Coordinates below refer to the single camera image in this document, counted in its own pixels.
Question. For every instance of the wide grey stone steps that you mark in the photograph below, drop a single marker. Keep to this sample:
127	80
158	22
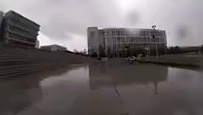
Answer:
16	63

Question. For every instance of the layered grey building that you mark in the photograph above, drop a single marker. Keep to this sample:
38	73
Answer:
19	31

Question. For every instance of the white building with grid windows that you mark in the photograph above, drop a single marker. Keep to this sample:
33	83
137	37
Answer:
122	40

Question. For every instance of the row of trees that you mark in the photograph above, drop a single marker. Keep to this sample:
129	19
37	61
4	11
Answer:
189	49

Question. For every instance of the lamp pole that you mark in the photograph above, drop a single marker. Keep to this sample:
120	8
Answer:
155	40

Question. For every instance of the grass strip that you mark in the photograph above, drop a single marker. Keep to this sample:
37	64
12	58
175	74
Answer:
186	59

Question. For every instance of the dark kerb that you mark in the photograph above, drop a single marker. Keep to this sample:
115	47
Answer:
176	65

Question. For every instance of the wet grey paved plaza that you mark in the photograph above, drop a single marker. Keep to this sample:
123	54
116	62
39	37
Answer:
101	93

